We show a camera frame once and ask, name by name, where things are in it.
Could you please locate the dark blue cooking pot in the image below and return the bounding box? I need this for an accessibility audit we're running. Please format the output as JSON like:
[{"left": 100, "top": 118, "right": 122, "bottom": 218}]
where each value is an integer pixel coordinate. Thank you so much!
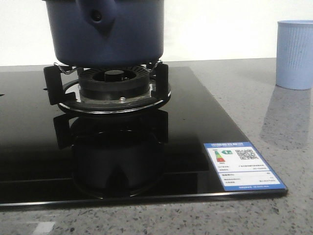
[{"left": 45, "top": 0, "right": 165, "bottom": 68}]

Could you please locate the black round gas burner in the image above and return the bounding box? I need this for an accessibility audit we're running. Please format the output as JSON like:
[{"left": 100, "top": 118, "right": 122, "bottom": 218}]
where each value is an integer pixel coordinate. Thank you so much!
[{"left": 78, "top": 66, "right": 150, "bottom": 100}]

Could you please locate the black metal pot support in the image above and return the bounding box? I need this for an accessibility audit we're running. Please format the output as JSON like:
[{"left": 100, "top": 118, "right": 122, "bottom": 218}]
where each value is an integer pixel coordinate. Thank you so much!
[{"left": 44, "top": 61, "right": 171, "bottom": 115}]

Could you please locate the light blue ribbed cup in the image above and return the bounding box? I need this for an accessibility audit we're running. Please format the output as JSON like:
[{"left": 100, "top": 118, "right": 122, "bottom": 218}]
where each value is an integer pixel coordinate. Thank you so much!
[{"left": 276, "top": 20, "right": 313, "bottom": 90}]

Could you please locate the blue energy label sticker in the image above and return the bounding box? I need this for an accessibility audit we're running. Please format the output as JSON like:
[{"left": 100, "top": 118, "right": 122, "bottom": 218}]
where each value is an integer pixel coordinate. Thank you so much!
[{"left": 204, "top": 142, "right": 287, "bottom": 191}]

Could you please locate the black glass gas stove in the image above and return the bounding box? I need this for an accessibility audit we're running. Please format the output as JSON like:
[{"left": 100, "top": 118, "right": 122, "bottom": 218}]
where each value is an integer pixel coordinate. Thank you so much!
[{"left": 0, "top": 67, "right": 288, "bottom": 211}]

